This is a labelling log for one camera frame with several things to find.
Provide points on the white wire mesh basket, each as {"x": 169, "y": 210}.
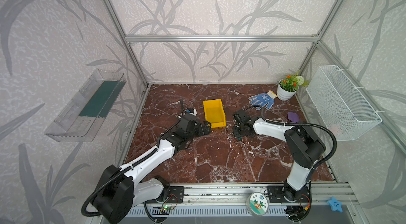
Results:
{"x": 341, "y": 105}

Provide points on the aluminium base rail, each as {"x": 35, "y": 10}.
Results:
{"x": 229, "y": 200}

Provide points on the round green white badge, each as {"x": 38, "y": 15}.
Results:
{"x": 257, "y": 204}

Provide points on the blue star toy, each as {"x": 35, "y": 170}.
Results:
{"x": 335, "y": 205}

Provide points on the clear plastic wall shelf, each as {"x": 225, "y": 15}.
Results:
{"x": 85, "y": 113}

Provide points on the yellow plastic bin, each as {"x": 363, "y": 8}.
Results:
{"x": 214, "y": 113}

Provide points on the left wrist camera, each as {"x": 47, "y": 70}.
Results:
{"x": 191, "y": 111}

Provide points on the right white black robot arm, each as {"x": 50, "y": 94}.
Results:
{"x": 305, "y": 146}

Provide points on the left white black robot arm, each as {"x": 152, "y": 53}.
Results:
{"x": 121, "y": 188}

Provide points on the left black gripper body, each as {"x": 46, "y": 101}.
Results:
{"x": 196, "y": 131}

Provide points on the blue white work glove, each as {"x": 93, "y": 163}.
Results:
{"x": 263, "y": 100}

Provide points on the white pot with flowers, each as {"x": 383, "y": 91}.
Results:
{"x": 288, "y": 86}

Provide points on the purple plastic brush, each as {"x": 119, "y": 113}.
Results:
{"x": 293, "y": 117}

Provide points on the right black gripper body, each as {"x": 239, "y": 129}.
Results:
{"x": 237, "y": 131}

